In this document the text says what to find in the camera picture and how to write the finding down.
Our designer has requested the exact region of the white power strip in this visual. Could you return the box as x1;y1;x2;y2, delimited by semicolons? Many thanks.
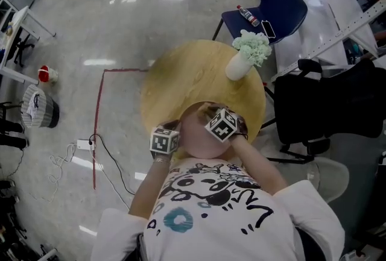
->
77;139;97;151

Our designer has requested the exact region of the white desk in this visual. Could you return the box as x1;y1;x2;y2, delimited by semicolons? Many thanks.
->
0;6;57;86

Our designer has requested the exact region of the beige fibrous scrubber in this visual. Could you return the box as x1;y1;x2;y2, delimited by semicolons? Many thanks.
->
197;104;218;122

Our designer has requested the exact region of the red floor tape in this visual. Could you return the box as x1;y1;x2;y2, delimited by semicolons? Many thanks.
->
92;68;150;190

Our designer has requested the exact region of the red-lidded container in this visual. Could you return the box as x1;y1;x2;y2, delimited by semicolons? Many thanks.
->
37;65;59;83

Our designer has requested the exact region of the black swivel chair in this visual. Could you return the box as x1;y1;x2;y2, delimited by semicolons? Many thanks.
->
11;29;36;68

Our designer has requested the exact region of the striped laundry basket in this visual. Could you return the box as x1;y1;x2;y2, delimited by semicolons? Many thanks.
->
21;84;60;129

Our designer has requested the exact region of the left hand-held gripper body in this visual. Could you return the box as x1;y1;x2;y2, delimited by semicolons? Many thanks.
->
150;120;182;154

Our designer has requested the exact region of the person's white printed shirt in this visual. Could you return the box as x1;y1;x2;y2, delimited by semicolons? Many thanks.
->
90;157;346;261

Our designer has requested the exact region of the person's right forearm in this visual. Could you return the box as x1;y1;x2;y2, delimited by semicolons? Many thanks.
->
230;134;289;194

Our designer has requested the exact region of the smartphone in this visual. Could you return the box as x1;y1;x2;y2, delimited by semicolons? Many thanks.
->
261;20;277;39

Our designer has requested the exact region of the grey shell chair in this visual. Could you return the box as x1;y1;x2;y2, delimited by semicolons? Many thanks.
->
301;157;350;203

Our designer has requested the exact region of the black mesh office chair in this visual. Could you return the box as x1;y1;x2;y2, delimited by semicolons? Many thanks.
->
261;59;386;164

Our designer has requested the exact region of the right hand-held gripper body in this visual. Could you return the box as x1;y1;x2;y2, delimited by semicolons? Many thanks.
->
204;107;248;143

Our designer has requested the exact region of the artificial flower bunch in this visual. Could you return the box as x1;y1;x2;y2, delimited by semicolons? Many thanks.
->
232;29;272;68

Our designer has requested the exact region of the white perforated rack frame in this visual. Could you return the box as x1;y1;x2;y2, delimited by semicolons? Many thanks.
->
271;0;386;83

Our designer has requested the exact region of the black equipment pile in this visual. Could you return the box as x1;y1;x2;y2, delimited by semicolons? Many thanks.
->
0;178;30;261

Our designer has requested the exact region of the plastic water bottle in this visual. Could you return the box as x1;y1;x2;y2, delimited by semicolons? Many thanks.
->
236;5;260;27

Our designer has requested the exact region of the person's left forearm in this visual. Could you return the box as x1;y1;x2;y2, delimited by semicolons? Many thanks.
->
128;160;173;220

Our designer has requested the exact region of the black cable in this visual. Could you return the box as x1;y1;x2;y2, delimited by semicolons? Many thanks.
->
90;134;136;196

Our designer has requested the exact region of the white cable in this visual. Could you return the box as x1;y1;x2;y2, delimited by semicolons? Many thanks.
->
30;143;78;203
95;160;131;210

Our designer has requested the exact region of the round wooden table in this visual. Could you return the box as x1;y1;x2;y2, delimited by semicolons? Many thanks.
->
140;39;267;146

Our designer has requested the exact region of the blue plastic chair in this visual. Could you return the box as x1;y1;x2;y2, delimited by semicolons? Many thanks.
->
212;0;308;45

